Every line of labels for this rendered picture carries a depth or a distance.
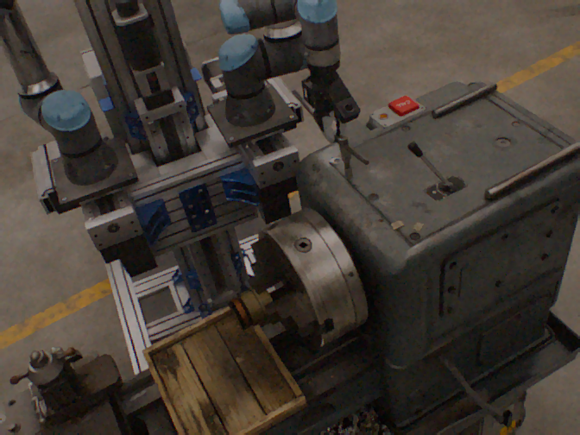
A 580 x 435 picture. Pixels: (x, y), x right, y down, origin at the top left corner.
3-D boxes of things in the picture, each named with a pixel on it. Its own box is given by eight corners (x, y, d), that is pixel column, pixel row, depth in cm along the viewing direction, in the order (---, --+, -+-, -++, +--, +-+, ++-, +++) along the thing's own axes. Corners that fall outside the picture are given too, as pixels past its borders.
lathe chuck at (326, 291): (291, 259, 177) (286, 188, 151) (353, 350, 160) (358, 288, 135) (262, 274, 174) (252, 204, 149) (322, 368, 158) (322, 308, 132)
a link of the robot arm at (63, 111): (72, 160, 172) (52, 119, 162) (48, 141, 179) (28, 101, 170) (109, 137, 177) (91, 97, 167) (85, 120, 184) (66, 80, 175)
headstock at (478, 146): (463, 173, 205) (470, 68, 178) (578, 266, 173) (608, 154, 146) (303, 255, 190) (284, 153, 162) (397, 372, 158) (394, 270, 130)
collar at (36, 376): (59, 348, 145) (53, 340, 143) (67, 374, 140) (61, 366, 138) (24, 364, 143) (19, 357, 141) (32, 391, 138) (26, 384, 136)
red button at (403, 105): (406, 100, 172) (406, 94, 171) (419, 110, 168) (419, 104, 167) (387, 109, 171) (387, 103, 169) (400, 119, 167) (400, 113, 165)
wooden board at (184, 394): (244, 307, 178) (242, 299, 176) (308, 406, 154) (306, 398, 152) (145, 358, 171) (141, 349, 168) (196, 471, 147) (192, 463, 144)
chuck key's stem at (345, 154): (356, 178, 152) (349, 136, 145) (347, 181, 151) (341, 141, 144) (350, 173, 153) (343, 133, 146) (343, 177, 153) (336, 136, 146)
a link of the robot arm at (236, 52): (221, 78, 190) (211, 38, 181) (264, 67, 192) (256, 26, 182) (229, 99, 182) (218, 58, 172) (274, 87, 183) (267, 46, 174)
